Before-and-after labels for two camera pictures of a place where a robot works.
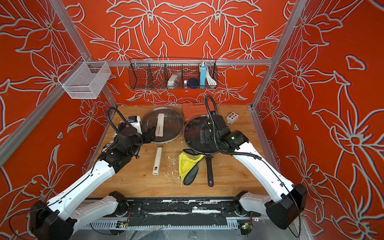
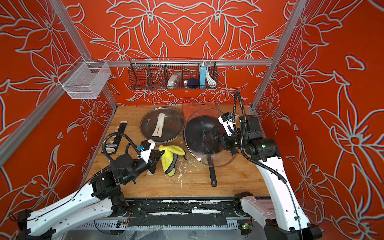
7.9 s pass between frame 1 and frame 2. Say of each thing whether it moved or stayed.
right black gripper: moved
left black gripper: moved
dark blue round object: stayed
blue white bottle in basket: stayed
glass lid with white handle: stayed
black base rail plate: stayed
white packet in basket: stayed
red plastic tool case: stayed
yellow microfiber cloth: moved
